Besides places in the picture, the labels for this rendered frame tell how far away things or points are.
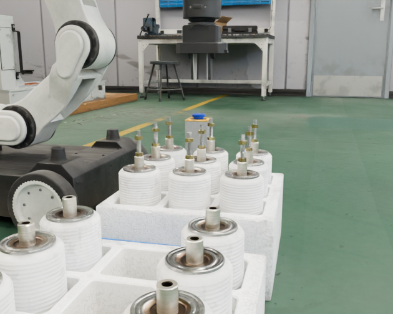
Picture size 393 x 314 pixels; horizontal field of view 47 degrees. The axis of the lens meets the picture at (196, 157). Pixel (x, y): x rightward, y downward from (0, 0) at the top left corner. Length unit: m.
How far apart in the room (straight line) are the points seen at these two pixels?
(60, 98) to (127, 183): 0.53
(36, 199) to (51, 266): 0.67
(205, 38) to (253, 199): 0.38
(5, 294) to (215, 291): 0.24
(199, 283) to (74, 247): 0.26
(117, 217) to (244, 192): 0.28
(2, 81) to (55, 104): 2.16
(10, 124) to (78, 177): 0.33
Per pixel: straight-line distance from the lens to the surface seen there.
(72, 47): 1.38
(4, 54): 3.65
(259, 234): 0.94
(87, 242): 0.74
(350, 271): 1.17
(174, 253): 0.60
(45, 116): 1.51
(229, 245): 0.65
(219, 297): 0.56
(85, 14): 1.42
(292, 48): 6.07
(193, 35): 1.07
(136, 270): 0.81
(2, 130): 1.55
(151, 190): 1.01
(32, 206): 1.32
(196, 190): 0.97
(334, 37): 6.05
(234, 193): 0.95
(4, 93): 3.62
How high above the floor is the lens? 0.50
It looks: 13 degrees down
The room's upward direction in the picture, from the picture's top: straight up
